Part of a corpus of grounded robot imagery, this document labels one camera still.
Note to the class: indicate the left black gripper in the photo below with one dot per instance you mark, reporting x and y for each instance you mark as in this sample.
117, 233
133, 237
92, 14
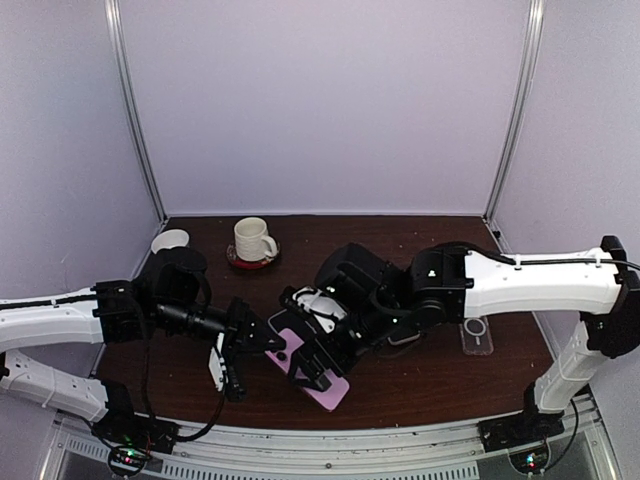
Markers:
239, 331

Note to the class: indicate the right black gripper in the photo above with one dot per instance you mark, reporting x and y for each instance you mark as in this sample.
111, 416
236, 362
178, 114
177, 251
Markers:
299, 360

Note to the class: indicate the black phone white case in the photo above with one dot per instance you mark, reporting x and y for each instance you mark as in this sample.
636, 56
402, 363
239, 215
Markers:
403, 339
279, 321

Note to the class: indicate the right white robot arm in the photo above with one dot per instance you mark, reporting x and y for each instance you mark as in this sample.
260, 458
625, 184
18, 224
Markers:
361, 300

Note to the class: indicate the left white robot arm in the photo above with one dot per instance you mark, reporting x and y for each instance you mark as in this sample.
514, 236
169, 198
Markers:
171, 294

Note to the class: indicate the red coaster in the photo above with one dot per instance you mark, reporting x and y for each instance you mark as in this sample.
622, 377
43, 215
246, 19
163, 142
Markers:
236, 262

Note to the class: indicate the cream ceramic mug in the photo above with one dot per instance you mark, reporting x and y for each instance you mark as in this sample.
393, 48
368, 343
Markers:
253, 242

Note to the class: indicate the white small bowl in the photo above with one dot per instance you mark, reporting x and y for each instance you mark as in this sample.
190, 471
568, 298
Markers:
170, 239

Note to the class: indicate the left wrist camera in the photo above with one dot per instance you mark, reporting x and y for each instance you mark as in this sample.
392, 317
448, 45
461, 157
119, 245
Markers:
226, 377

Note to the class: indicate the front aluminium rail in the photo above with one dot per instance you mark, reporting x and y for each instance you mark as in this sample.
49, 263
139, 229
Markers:
451, 450

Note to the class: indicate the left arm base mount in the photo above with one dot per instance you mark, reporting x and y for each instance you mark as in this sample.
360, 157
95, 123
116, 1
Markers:
131, 437

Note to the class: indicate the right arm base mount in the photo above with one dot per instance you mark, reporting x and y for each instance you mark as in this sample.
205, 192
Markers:
523, 428

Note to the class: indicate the left aluminium frame post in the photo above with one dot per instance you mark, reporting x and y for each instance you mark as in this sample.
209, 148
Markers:
117, 38

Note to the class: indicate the aluminium frame post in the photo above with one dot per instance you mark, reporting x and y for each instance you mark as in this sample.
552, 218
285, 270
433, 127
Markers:
529, 58
117, 38

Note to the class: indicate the right aluminium frame post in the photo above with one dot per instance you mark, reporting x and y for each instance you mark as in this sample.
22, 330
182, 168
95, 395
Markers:
529, 58

